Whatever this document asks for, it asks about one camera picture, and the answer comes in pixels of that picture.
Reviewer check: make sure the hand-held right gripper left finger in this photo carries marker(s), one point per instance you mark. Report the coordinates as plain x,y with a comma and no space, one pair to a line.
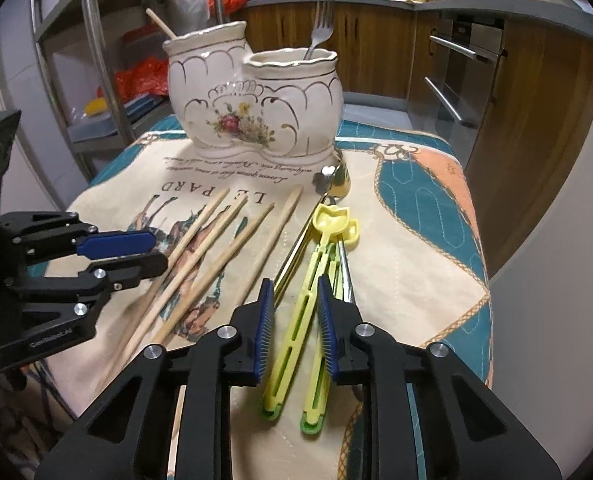
263,332

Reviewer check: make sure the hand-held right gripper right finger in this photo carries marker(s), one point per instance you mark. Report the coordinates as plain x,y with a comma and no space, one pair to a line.
327,335

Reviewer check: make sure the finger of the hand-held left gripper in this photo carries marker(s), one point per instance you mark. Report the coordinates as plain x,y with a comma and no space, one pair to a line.
116,242
136,270

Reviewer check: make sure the yellow green training chopsticks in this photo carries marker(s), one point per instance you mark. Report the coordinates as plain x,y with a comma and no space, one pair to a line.
301,310

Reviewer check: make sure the gold metal spoon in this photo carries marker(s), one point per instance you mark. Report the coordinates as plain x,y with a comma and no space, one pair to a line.
344,180

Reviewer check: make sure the white floral ceramic utensil holder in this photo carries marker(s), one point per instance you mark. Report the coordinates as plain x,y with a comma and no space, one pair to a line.
226,85

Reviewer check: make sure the printed tablecloth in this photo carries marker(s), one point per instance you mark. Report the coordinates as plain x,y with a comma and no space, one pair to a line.
416,270

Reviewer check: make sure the yellow plastic object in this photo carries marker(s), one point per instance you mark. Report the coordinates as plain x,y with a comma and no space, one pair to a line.
96,106

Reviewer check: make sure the white plastic bag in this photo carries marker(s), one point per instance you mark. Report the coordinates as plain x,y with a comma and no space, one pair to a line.
191,5

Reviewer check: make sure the metal shelf rack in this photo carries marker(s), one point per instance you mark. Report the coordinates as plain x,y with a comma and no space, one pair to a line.
218,0

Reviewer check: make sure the wooden kitchen cabinets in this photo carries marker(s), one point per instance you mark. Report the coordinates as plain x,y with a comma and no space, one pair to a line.
371,50

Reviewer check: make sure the silver metal fork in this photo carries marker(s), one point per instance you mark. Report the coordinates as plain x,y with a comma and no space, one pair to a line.
321,30

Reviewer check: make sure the built-in oven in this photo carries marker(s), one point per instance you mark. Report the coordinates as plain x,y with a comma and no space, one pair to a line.
461,65

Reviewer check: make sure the grey kitchen countertop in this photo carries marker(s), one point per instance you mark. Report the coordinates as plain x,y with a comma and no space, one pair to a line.
526,10

